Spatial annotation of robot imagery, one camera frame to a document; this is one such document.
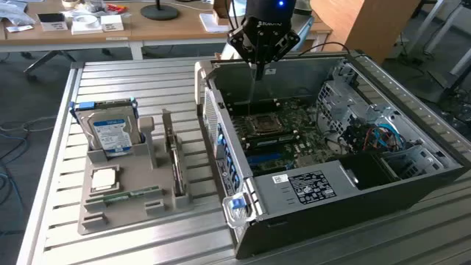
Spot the grey printed parts rack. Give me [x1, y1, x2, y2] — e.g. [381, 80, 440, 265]
[76, 115, 196, 235]

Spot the red wire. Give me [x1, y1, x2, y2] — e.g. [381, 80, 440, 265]
[361, 128, 381, 152]

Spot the clear plastic bag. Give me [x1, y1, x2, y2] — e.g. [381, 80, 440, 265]
[0, 0, 36, 27]

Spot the silver perforated drive cage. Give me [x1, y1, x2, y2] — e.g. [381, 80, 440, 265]
[315, 79, 405, 154]

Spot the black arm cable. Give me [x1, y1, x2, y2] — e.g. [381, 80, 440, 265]
[224, 0, 239, 31]

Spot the white label card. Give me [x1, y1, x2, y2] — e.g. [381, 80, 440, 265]
[5, 24, 33, 33]

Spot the black round lamp base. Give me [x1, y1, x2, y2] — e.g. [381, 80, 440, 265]
[139, 0, 181, 22]

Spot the white tape roll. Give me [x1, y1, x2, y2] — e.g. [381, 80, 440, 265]
[73, 15, 100, 28]

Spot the silver disk bay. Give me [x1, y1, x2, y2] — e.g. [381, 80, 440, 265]
[380, 145, 447, 180]

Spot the white flat box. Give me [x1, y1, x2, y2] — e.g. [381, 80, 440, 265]
[70, 23, 104, 36]

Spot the small white printed box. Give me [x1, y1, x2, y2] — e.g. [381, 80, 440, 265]
[100, 14, 124, 33]

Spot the white table frame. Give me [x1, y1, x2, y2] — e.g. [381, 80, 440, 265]
[404, 0, 471, 77]

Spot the black open PC case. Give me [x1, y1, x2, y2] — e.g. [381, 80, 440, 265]
[193, 49, 471, 260]

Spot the green graphics card black cooler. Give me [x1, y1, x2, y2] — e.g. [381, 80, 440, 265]
[160, 108, 187, 198]

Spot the white paper stack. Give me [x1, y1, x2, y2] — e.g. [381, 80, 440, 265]
[199, 12, 231, 33]

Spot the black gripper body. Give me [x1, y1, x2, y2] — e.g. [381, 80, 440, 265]
[240, 0, 297, 38]

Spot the green motherboard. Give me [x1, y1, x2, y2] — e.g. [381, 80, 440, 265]
[229, 99, 351, 177]

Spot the CPU socket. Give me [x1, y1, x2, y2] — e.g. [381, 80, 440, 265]
[245, 113, 283, 136]

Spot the grey power supply unit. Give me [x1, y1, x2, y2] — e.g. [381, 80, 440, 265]
[252, 161, 360, 216]

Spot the blue wire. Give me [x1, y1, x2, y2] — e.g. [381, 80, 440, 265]
[367, 123, 408, 152]

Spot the white box black lid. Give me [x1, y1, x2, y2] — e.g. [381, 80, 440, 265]
[36, 12, 69, 32]

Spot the brown cardboard box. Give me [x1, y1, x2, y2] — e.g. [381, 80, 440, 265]
[212, 0, 244, 26]

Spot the silver chipset heatsink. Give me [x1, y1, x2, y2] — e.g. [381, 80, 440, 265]
[296, 156, 321, 169]

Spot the silver CPU chip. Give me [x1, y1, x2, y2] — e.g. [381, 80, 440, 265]
[89, 167, 120, 192]

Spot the hard disk blue caddy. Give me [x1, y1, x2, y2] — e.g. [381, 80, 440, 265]
[68, 97, 148, 158]

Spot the black power cable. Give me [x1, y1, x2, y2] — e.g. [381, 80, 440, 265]
[296, 42, 356, 57]

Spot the blue floor cable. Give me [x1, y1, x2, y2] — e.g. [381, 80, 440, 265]
[0, 132, 29, 238]

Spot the wooden desk white frame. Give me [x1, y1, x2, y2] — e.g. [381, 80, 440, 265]
[131, 0, 333, 60]
[0, 0, 144, 82]

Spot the green RAM stick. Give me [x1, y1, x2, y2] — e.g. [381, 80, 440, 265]
[86, 186, 163, 203]

